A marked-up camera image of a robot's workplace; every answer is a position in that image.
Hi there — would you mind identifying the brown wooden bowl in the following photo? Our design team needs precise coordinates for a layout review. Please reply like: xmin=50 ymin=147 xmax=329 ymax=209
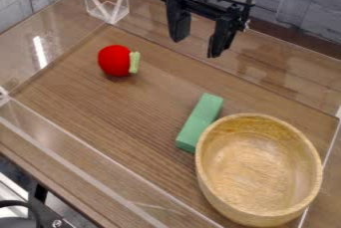
xmin=194 ymin=114 xmax=322 ymax=228

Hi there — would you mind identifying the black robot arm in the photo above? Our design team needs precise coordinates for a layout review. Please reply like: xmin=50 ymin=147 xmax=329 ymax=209
xmin=163 ymin=0 xmax=256 ymax=58

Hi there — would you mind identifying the clear acrylic tray wall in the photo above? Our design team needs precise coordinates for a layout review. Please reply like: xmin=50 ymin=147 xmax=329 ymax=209
xmin=0 ymin=87 xmax=222 ymax=228

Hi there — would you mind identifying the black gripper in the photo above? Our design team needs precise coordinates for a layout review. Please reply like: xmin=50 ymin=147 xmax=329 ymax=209
xmin=163 ymin=0 xmax=256 ymax=58

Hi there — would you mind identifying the red plush ball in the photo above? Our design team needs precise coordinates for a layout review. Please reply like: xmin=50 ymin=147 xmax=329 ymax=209
xmin=98 ymin=45 xmax=131 ymax=77

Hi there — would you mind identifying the black cable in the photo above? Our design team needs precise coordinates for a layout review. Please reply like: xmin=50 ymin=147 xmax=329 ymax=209
xmin=0 ymin=199 xmax=42 ymax=228

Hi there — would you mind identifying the black table leg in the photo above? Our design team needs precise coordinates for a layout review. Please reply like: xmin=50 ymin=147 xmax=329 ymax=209
xmin=28 ymin=183 xmax=75 ymax=228

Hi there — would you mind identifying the green foam stick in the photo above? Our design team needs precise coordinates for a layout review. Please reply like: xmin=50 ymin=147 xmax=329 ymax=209
xmin=175 ymin=94 xmax=223 ymax=153

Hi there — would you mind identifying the clear acrylic corner bracket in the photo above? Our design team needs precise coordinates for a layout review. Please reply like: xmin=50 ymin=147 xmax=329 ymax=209
xmin=84 ymin=0 xmax=130 ymax=25

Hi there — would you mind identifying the small light green block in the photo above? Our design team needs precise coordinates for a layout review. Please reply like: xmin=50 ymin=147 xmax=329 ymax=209
xmin=130 ymin=52 xmax=141 ymax=74

